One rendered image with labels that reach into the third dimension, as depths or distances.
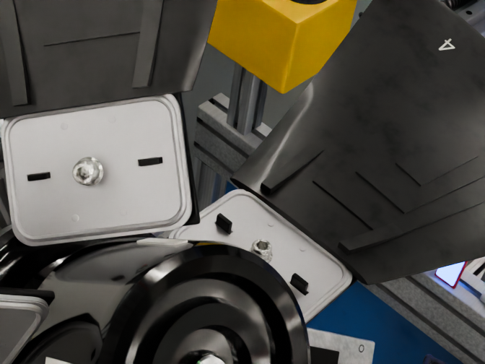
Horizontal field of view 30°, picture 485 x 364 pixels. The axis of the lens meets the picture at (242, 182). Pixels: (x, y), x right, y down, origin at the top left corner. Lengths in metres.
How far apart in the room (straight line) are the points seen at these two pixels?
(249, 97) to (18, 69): 0.58
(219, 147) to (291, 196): 0.56
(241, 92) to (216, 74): 0.76
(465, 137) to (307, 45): 0.33
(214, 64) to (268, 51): 0.86
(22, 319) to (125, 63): 0.13
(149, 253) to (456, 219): 0.23
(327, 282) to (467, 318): 0.47
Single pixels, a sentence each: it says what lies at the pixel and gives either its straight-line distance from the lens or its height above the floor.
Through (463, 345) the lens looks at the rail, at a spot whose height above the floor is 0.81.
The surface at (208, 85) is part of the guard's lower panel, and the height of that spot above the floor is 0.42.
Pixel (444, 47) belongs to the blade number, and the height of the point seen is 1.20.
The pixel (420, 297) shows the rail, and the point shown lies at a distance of 0.98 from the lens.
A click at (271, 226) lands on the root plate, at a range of 0.51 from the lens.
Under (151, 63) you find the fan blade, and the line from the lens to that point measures 0.42.
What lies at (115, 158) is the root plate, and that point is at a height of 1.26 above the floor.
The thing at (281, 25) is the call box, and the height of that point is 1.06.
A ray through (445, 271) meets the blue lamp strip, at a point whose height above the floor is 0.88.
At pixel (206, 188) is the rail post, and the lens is 1.14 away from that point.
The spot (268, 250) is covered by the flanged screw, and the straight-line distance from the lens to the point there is 0.49.
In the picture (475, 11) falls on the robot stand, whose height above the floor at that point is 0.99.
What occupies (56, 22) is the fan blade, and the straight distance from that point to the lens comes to 0.44.
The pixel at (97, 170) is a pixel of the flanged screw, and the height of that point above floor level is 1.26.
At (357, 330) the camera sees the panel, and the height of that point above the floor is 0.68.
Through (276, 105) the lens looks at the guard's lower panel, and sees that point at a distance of 2.05.
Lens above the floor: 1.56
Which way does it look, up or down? 46 degrees down
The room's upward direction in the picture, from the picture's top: 10 degrees clockwise
